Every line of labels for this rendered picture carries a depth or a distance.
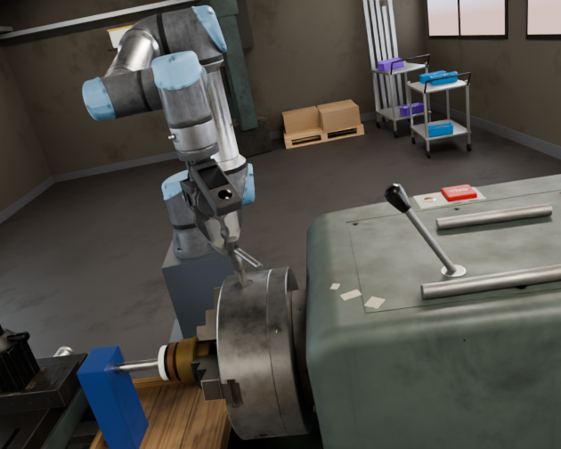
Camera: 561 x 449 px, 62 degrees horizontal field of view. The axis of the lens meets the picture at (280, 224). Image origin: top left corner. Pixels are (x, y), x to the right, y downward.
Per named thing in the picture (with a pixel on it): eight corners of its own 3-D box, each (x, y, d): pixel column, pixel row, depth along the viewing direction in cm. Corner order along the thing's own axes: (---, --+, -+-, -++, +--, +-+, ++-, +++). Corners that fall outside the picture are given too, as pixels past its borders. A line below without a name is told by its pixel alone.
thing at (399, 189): (409, 206, 76) (406, 178, 74) (413, 214, 73) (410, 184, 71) (384, 210, 76) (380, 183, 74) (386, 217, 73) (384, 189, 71)
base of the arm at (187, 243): (177, 241, 150) (169, 213, 146) (224, 232, 150) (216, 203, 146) (170, 263, 136) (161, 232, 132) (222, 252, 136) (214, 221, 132)
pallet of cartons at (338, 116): (354, 124, 788) (351, 98, 771) (366, 134, 711) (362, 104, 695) (282, 138, 789) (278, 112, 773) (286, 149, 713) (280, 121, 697)
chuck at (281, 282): (312, 355, 113) (288, 240, 100) (314, 472, 84) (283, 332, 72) (297, 356, 113) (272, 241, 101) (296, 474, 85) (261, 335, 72)
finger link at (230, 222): (233, 241, 94) (223, 200, 90) (247, 251, 89) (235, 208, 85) (220, 248, 93) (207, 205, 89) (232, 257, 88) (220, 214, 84)
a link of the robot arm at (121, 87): (116, 18, 119) (70, 77, 79) (158, 10, 119) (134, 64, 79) (131, 63, 126) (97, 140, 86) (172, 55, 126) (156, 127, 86)
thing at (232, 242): (254, 292, 87) (239, 238, 83) (243, 297, 86) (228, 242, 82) (248, 288, 89) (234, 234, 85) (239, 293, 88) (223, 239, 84)
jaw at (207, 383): (249, 346, 90) (238, 377, 78) (254, 371, 91) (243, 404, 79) (193, 353, 91) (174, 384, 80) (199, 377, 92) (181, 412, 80)
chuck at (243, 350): (297, 356, 113) (272, 241, 101) (296, 474, 85) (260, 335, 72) (261, 361, 114) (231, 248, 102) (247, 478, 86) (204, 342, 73)
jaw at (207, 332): (255, 337, 97) (250, 281, 101) (249, 334, 92) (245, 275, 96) (204, 344, 98) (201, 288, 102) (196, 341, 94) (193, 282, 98)
